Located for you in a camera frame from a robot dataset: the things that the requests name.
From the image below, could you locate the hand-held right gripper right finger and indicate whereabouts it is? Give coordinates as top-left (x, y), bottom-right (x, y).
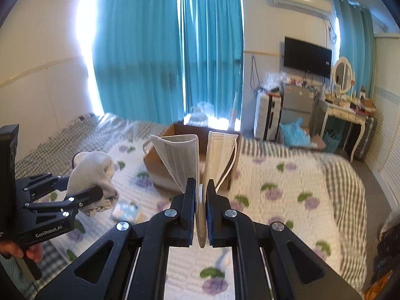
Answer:
top-left (206, 179), bottom-right (365, 300)

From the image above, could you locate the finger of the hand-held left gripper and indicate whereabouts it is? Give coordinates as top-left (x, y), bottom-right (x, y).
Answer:
top-left (18, 173), bottom-right (71, 201)
top-left (23, 187), bottom-right (104, 217)

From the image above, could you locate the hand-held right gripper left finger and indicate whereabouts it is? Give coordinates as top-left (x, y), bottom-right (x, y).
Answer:
top-left (36, 178), bottom-right (197, 300)

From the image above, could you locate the white sock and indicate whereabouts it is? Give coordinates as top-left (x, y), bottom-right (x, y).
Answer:
top-left (67, 151), bottom-right (120, 217)

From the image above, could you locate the white face mask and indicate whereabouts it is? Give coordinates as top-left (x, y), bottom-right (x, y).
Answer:
top-left (143, 130), bottom-right (240, 248)

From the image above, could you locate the brown cardboard box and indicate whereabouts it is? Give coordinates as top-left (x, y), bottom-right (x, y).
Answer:
top-left (143, 121), bottom-right (242, 192)

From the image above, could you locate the person's left hand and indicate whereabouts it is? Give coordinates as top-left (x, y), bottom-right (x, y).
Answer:
top-left (0, 240), bottom-right (43, 261)

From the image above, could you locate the grey checked blanket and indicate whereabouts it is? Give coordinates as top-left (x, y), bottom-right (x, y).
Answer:
top-left (14, 112), bottom-right (171, 182)

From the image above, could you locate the light blue packet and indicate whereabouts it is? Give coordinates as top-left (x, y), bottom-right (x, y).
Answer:
top-left (113, 202), bottom-right (142, 223)

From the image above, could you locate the floral quilted bed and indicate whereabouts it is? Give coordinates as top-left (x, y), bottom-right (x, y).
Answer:
top-left (51, 131), bottom-right (369, 300)

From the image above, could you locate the clear plastic bag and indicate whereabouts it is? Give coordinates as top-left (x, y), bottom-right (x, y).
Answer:
top-left (184, 101), bottom-right (242, 132)

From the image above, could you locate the white suitcase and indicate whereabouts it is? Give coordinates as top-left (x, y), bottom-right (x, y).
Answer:
top-left (253, 92), bottom-right (284, 141)

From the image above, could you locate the blue plastic bag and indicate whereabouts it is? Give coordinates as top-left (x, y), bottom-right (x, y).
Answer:
top-left (279, 117), bottom-right (317, 148)

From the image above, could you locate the grey mini fridge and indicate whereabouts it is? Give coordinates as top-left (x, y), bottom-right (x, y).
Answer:
top-left (279, 83), bottom-right (317, 129)

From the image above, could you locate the clear plastic wrapping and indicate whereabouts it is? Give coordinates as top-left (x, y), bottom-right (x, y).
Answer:
top-left (262, 71), bottom-right (290, 93)

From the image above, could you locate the teal basket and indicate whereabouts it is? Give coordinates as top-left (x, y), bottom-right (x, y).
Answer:
top-left (321, 129), bottom-right (343, 154)

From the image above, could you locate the narrow teal curtain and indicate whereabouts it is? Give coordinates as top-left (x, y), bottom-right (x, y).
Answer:
top-left (179, 0), bottom-right (245, 122)

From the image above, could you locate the wide teal curtain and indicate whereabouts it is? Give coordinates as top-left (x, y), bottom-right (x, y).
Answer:
top-left (91, 0), bottom-right (186, 125)

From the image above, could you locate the white dressing table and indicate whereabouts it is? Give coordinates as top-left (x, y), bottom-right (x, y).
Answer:
top-left (318, 95), bottom-right (377, 163)

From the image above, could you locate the dark patterned suitcase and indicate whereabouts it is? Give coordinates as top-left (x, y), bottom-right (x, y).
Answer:
top-left (354, 115), bottom-right (378, 163)

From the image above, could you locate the black television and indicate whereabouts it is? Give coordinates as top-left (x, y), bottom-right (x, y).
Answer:
top-left (283, 36), bottom-right (333, 79)

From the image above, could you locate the white oval mirror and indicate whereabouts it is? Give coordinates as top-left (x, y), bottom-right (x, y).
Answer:
top-left (331, 56), bottom-right (356, 95)

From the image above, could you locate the dark bag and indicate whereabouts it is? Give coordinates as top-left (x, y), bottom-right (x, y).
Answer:
top-left (376, 221), bottom-right (400, 288)

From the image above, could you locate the white wardrobe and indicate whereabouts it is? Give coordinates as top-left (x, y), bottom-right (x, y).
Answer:
top-left (363, 32), bottom-right (400, 201)

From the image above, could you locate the teal curtain beside wardrobe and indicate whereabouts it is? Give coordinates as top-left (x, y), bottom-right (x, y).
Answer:
top-left (332, 0), bottom-right (376, 92)

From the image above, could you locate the white air conditioner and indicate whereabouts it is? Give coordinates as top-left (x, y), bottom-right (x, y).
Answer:
top-left (271, 0), bottom-right (333, 15)

